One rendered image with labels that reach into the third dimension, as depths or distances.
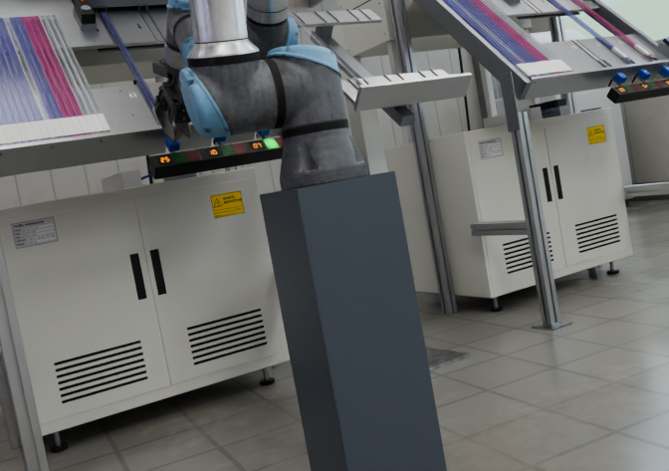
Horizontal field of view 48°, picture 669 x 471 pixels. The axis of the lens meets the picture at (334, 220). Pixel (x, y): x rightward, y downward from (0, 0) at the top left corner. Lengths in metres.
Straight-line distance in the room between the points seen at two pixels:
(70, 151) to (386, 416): 0.87
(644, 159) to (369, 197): 4.37
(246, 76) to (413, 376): 0.56
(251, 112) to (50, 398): 1.05
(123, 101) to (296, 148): 0.67
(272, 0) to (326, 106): 0.25
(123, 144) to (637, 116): 4.27
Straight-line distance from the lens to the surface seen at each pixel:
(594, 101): 5.11
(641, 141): 5.49
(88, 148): 1.69
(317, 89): 1.24
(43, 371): 1.99
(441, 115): 5.83
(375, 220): 1.23
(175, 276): 2.04
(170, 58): 1.53
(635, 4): 5.43
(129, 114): 1.78
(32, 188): 4.87
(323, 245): 1.19
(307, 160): 1.23
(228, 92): 1.20
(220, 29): 1.21
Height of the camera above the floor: 0.57
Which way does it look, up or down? 4 degrees down
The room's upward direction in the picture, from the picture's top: 10 degrees counter-clockwise
